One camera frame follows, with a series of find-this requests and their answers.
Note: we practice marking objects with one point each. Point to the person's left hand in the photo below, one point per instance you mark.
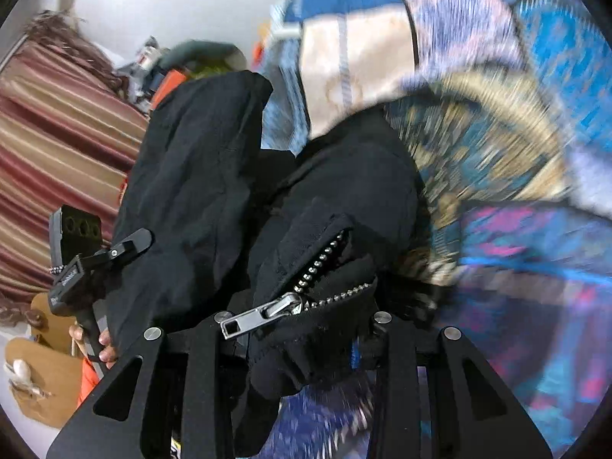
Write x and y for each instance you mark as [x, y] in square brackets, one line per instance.
[103, 351]

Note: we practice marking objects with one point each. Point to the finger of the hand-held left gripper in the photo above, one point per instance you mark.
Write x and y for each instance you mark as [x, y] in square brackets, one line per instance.
[134, 241]

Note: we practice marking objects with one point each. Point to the red striped curtain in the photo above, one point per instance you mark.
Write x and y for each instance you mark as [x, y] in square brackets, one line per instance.
[57, 153]

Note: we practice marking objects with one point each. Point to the dark green cushion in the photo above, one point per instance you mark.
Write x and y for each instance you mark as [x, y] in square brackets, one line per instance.
[205, 55]

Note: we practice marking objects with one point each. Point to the black zip hoodie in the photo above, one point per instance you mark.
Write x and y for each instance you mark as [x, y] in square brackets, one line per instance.
[191, 177]

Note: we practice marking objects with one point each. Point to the pile of assorted clutter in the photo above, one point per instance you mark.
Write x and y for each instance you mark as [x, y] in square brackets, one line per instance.
[141, 69]

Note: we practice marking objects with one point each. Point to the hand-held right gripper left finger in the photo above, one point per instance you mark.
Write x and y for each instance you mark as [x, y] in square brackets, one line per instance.
[205, 349]

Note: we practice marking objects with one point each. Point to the orange box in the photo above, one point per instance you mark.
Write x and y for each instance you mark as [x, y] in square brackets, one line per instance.
[167, 88]

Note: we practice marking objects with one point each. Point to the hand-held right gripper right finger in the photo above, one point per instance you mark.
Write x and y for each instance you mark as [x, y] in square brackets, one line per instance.
[382, 344]

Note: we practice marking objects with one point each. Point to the blue patchwork blanket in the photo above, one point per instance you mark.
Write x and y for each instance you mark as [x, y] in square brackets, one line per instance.
[502, 105]

